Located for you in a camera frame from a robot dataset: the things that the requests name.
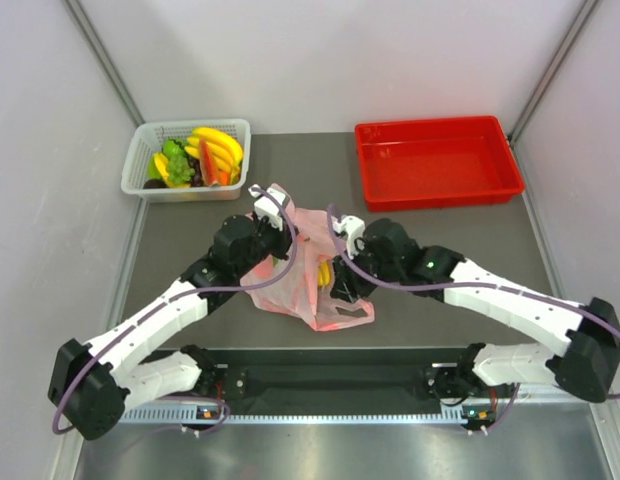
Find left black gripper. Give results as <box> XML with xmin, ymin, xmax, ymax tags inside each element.
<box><xmin>235</xmin><ymin>210</ymin><xmax>299</xmax><ymax>277</ymax></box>

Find green grape bunch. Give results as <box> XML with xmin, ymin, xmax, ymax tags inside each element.
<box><xmin>167</xmin><ymin>156</ymin><xmax>191</xmax><ymax>185</ymax></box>

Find watermelon slice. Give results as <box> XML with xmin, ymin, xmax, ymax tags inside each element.
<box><xmin>199</xmin><ymin>140</ymin><xmax>221</xmax><ymax>187</ymax></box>

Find single yellow banana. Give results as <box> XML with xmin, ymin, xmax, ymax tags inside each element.
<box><xmin>317</xmin><ymin>261</ymin><xmax>332</xmax><ymax>288</ymax></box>

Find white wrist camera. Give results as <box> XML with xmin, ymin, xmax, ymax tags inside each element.
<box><xmin>248</xmin><ymin>184</ymin><xmax>291</xmax><ymax>232</ymax></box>
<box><xmin>332</xmin><ymin>215</ymin><xmax>365</xmax><ymax>259</ymax></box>

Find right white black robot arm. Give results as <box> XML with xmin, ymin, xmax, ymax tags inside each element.
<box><xmin>327</xmin><ymin>216</ymin><xmax>620</xmax><ymax>403</ymax></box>

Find pink plastic bag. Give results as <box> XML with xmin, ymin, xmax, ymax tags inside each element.
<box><xmin>240</xmin><ymin>200</ymin><xmax>375</xmax><ymax>332</ymax></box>

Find red plastic tray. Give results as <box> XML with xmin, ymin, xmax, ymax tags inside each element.
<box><xmin>355</xmin><ymin>116</ymin><xmax>525</xmax><ymax>212</ymax></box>

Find dark purple grapes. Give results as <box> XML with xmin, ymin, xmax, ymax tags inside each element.
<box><xmin>187</xmin><ymin>156</ymin><xmax>205</xmax><ymax>188</ymax></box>

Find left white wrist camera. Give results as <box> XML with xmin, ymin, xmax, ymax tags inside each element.
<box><xmin>248</xmin><ymin>184</ymin><xmax>291</xmax><ymax>232</ymax></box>

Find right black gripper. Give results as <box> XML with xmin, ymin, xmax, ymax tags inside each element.
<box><xmin>331</xmin><ymin>239</ymin><xmax>403</xmax><ymax>304</ymax></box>

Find white plastic basket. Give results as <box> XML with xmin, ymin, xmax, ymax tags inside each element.
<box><xmin>121</xmin><ymin>119</ymin><xmax>251</xmax><ymax>202</ymax></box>

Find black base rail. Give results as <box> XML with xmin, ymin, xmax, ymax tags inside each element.
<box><xmin>182</xmin><ymin>347</ymin><xmax>490</xmax><ymax>416</ymax></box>

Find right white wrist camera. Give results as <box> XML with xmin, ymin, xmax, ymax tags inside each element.
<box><xmin>332</xmin><ymin>215</ymin><xmax>365</xmax><ymax>259</ymax></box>

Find yellow banana bunch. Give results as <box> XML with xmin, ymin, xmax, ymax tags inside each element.
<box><xmin>184</xmin><ymin>126</ymin><xmax>244</xmax><ymax>185</ymax></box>

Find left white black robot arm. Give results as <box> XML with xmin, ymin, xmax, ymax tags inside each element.
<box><xmin>47</xmin><ymin>212</ymin><xmax>298</xmax><ymax>441</ymax></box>

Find green apple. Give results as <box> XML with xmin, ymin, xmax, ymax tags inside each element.
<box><xmin>162</xmin><ymin>139</ymin><xmax>185</xmax><ymax>159</ymax></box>

